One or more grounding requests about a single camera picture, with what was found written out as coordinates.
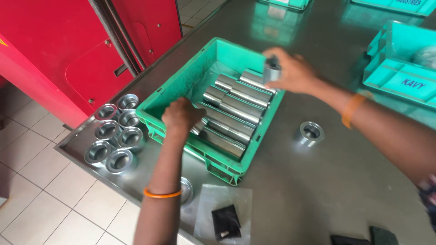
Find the short steel sleeve piece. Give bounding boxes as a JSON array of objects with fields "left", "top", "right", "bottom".
[
  {"left": 190, "top": 118, "right": 209, "bottom": 136},
  {"left": 263, "top": 58, "right": 282, "bottom": 84}
]

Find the clear plastic bag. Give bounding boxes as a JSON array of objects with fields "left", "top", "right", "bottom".
[{"left": 193, "top": 184, "right": 253, "bottom": 245}]

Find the black corrugated hose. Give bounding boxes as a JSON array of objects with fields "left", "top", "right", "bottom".
[{"left": 89, "top": 0, "right": 139, "bottom": 78}]

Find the green plastic crate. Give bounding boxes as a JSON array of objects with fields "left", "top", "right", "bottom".
[{"left": 136, "top": 37, "right": 285, "bottom": 186}]

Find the orange wristband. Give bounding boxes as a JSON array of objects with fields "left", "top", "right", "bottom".
[{"left": 341, "top": 93, "right": 367, "bottom": 130}]

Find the dark grey block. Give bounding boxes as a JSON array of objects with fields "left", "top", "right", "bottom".
[{"left": 369, "top": 225, "right": 399, "bottom": 245}]

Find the red machine cabinet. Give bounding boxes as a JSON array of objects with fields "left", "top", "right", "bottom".
[{"left": 0, "top": 0, "right": 183, "bottom": 129}]

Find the person's patterned clothing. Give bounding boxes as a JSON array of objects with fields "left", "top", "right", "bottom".
[{"left": 417, "top": 174, "right": 436, "bottom": 233}]

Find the orange bangle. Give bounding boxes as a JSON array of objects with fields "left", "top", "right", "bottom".
[{"left": 143, "top": 186, "right": 183, "bottom": 199}]

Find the teal plastic crate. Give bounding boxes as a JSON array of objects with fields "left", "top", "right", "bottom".
[
  {"left": 258, "top": 0, "right": 311, "bottom": 11},
  {"left": 351, "top": 0, "right": 436, "bottom": 17},
  {"left": 362, "top": 20, "right": 436, "bottom": 110}
]

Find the black cloth pouch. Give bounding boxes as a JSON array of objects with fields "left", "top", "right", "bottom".
[{"left": 211, "top": 204, "right": 242, "bottom": 241}]

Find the cluster of flanged steel bushings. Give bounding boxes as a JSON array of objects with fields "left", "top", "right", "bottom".
[{"left": 84, "top": 93, "right": 146, "bottom": 175}]

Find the row of steel cylinders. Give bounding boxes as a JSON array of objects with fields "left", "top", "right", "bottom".
[{"left": 184, "top": 68, "right": 277, "bottom": 160}]

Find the single flanged steel ring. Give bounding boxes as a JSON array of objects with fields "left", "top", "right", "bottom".
[
  {"left": 179, "top": 176, "right": 195, "bottom": 206},
  {"left": 296, "top": 121, "right": 325, "bottom": 147}
]

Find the person's right hand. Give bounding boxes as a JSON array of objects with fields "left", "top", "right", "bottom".
[{"left": 262, "top": 47, "right": 321, "bottom": 95}]

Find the thin black hose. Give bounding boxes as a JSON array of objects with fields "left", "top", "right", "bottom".
[{"left": 104, "top": 0, "right": 147, "bottom": 70}]

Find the black flat object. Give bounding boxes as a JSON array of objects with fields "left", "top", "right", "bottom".
[{"left": 330, "top": 234, "right": 372, "bottom": 245}]

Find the grey plastic wrap bundle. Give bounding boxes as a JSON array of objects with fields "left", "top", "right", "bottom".
[{"left": 411, "top": 45, "right": 436, "bottom": 70}]

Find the person's left hand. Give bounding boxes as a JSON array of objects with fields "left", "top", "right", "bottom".
[{"left": 161, "top": 97, "right": 207, "bottom": 137}]

